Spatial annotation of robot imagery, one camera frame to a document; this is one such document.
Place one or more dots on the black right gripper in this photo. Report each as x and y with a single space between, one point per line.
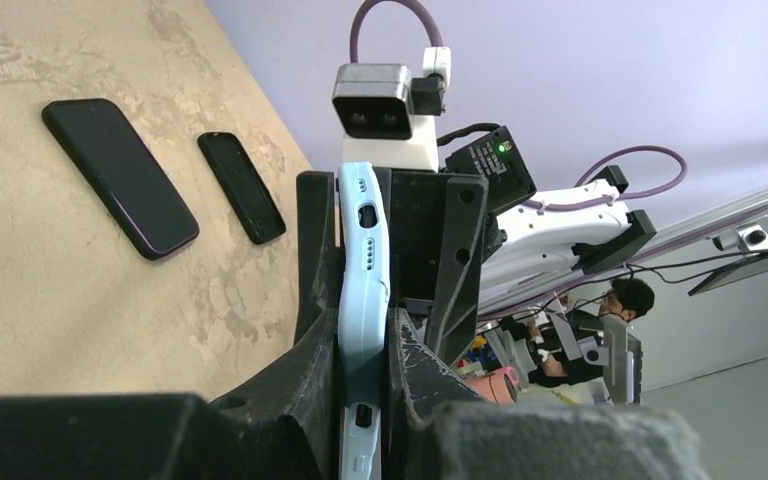
436 225

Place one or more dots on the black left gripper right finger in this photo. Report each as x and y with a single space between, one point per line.
440 428

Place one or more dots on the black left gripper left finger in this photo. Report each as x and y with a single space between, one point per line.
280 424

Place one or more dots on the light blue phone case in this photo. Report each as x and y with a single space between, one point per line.
362 315

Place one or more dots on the black smartphone with purple edge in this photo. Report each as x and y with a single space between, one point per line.
114 160

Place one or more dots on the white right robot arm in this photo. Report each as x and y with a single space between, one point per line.
536 244

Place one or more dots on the black phone case right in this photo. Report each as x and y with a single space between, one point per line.
248 195

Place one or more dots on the person with black hair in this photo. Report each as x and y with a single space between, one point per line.
628 298

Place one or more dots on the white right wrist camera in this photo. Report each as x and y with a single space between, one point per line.
388 114

